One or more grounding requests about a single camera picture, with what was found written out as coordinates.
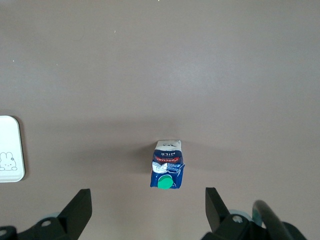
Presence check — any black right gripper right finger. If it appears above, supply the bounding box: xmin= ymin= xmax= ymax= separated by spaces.
xmin=201 ymin=187 xmax=268 ymax=240

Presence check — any blue milk carton green cap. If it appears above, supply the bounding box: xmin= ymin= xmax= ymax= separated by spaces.
xmin=149 ymin=139 xmax=186 ymax=190

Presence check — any white tray with rabbit print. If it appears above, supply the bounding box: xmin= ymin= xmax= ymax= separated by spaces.
xmin=0 ymin=115 xmax=26 ymax=183

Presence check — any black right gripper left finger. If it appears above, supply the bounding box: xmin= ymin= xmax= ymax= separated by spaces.
xmin=17 ymin=188 xmax=93 ymax=240

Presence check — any brown table cover mat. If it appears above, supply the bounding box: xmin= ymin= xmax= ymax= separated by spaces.
xmin=0 ymin=0 xmax=320 ymax=240

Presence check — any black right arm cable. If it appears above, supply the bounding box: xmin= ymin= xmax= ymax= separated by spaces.
xmin=251 ymin=199 xmax=297 ymax=240

